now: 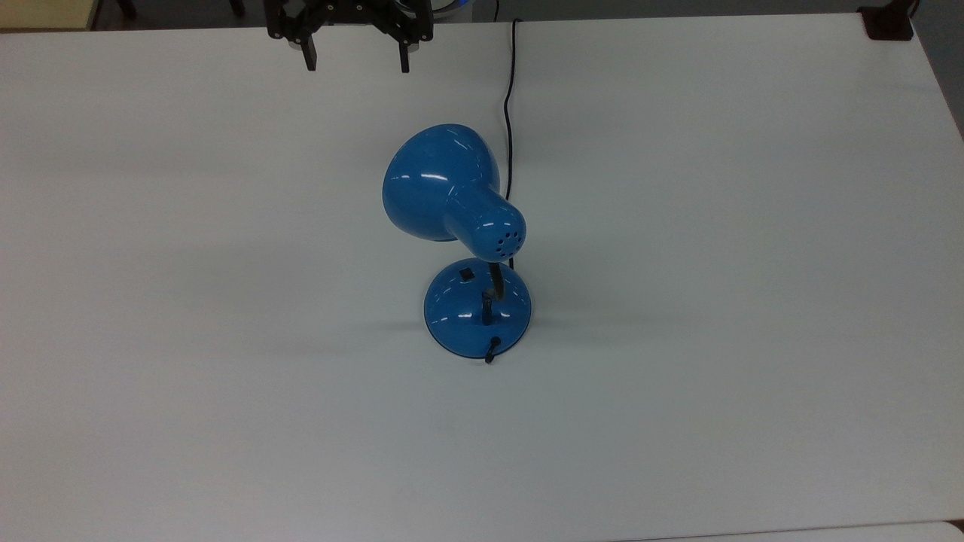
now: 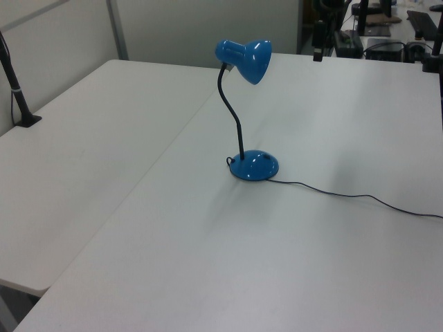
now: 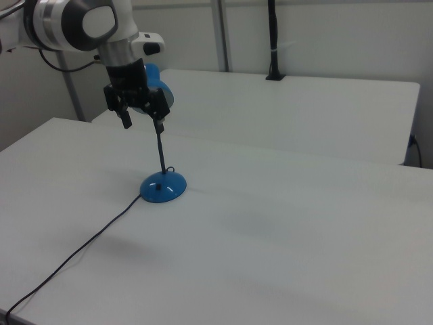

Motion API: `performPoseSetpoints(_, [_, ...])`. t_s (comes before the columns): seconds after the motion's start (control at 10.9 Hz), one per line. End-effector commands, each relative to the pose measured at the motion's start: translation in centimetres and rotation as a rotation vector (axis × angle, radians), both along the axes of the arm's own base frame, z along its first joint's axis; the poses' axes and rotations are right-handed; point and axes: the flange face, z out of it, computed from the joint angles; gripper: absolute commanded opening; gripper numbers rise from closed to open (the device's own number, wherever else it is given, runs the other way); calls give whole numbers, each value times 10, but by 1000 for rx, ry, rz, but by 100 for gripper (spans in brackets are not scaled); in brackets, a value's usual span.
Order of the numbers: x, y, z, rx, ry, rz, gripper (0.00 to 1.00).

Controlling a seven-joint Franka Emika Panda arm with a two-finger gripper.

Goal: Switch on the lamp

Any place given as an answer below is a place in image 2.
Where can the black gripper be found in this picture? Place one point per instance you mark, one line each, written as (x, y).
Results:
(319, 34)

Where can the blue gooseneck desk lamp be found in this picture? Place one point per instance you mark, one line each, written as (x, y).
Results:
(254, 166)

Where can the black box with green label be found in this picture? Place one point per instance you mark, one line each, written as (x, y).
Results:
(347, 43)

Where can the black monitor stand pole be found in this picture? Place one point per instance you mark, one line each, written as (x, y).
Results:
(362, 15)

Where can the black flat pad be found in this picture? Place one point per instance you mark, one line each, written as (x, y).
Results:
(378, 31)

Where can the black electronic device box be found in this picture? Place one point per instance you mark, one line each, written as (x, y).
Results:
(384, 50)

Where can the brown cloth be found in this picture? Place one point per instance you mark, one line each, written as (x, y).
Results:
(382, 19)

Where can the black table clamp mount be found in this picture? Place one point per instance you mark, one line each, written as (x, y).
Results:
(432, 60)

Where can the black camera stand pole with clamp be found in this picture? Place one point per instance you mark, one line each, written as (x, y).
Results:
(18, 97)

